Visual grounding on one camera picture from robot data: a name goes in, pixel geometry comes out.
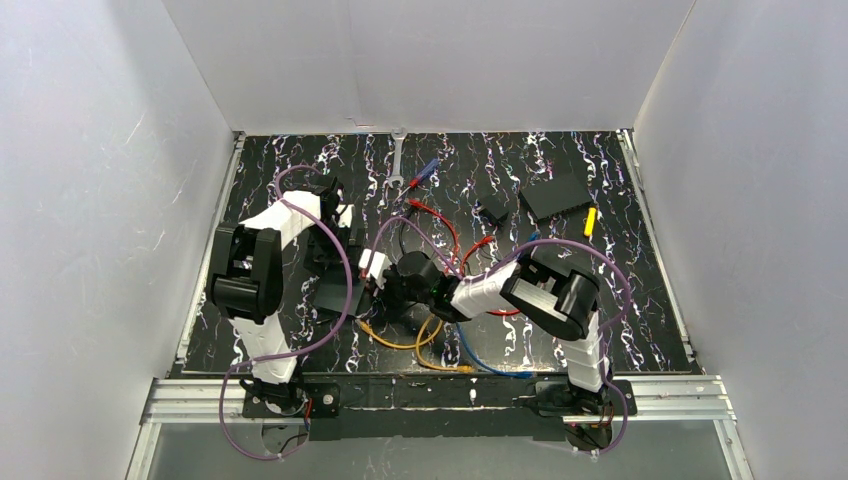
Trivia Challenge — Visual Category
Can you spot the black network switch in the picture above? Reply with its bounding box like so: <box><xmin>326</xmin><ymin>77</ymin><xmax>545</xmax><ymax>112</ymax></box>
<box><xmin>313</xmin><ymin>266</ymin><xmax>372</xmax><ymax>317</ymax></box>
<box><xmin>518</xmin><ymin>174</ymin><xmax>593</xmax><ymax>221</ymax></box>

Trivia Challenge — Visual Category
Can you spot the red ethernet cable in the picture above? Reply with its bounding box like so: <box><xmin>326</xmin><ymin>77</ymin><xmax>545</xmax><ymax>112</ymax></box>
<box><xmin>405</xmin><ymin>198</ymin><xmax>525</xmax><ymax>319</ymax></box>

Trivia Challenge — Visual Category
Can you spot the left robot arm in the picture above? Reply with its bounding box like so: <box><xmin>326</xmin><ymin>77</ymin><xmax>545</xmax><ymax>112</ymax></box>
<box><xmin>205</xmin><ymin>175</ymin><xmax>362</xmax><ymax>385</ymax></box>

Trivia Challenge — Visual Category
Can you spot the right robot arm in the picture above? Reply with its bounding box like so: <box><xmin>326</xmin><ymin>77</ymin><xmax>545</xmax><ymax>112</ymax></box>
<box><xmin>381</xmin><ymin>247</ymin><xmax>609</xmax><ymax>393</ymax></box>

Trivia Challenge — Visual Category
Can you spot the small black power adapter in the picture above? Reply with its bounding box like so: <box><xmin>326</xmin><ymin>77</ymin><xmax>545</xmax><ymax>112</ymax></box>
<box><xmin>477</xmin><ymin>195</ymin><xmax>510</xmax><ymax>228</ymax></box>

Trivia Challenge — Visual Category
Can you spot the silver wrench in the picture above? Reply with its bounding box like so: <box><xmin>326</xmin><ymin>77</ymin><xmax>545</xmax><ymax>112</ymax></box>
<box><xmin>387</xmin><ymin>127</ymin><xmax>407</xmax><ymax>189</ymax></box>

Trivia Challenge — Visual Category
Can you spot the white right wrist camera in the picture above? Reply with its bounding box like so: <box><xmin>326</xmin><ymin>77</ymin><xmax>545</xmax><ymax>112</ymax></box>
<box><xmin>358</xmin><ymin>248</ymin><xmax>391</xmax><ymax>290</ymax></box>

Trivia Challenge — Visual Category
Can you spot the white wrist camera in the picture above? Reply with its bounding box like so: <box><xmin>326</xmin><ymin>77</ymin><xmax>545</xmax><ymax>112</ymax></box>
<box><xmin>358</xmin><ymin>248</ymin><xmax>391</xmax><ymax>290</ymax></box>
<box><xmin>336</xmin><ymin>204</ymin><xmax>354</xmax><ymax>228</ymax></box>

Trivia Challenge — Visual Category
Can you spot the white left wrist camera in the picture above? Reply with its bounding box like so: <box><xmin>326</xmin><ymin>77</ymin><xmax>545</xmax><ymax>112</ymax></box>
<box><xmin>336</xmin><ymin>204</ymin><xmax>354</xmax><ymax>228</ymax></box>

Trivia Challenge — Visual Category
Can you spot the thin black power cable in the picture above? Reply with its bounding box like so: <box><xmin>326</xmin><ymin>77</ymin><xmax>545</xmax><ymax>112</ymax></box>
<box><xmin>311</xmin><ymin>211</ymin><xmax>505</xmax><ymax>326</ymax></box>

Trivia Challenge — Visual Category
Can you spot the blue handled screwdriver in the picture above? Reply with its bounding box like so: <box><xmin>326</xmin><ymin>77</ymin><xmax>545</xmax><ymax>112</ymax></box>
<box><xmin>399</xmin><ymin>158</ymin><xmax>441</xmax><ymax>195</ymax></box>

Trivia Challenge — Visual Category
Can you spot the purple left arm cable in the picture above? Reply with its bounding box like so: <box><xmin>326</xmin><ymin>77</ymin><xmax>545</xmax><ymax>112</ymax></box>
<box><xmin>218</xmin><ymin>165</ymin><xmax>354</xmax><ymax>462</ymax></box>

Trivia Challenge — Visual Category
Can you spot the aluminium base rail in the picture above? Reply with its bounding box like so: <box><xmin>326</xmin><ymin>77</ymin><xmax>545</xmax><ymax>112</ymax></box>
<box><xmin>142</xmin><ymin>374</ymin><xmax>736</xmax><ymax>424</ymax></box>

